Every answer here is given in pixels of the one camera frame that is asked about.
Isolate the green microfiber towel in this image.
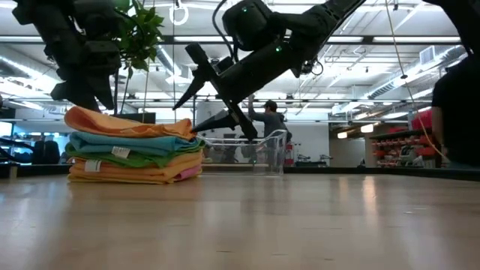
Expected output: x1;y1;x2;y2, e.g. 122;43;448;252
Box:
64;139;206;169

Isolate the white ring ceiling fixture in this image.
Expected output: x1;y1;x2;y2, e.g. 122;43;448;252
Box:
168;0;188;26

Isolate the rack with red bins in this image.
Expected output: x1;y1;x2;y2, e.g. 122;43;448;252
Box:
369;110;443;169

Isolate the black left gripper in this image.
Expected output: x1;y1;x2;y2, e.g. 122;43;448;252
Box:
50;37;123;113

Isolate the clear plastic bin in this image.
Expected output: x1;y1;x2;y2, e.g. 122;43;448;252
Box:
196;129;289;176

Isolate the yellow hanging cable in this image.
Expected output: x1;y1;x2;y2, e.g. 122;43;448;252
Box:
384;0;448;158

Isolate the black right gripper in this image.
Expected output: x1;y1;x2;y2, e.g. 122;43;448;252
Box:
172;0;301;143

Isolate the green potted plant white pot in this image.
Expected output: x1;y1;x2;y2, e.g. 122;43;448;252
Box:
111;0;166;116

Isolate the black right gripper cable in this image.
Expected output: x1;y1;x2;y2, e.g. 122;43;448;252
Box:
211;0;241;63

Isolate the black ceiling-mounted camera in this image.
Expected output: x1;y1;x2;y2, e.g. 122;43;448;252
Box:
299;58;324;77

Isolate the white machine in black frame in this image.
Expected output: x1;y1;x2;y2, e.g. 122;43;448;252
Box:
193;95;228;127

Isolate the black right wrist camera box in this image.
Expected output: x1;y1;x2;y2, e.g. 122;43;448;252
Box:
214;55;236;75

